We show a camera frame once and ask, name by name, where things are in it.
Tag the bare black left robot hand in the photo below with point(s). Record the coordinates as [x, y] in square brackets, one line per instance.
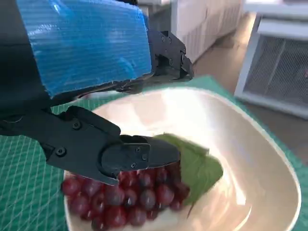
[84, 48]

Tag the red toy grapes with leaf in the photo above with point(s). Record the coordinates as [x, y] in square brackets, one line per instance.
[144, 197]

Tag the white plate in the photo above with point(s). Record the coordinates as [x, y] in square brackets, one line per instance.
[240, 144]

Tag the green cutting mat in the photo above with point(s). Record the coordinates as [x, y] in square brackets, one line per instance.
[24, 180]

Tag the white cabinet with grille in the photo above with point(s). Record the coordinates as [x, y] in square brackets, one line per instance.
[276, 67]

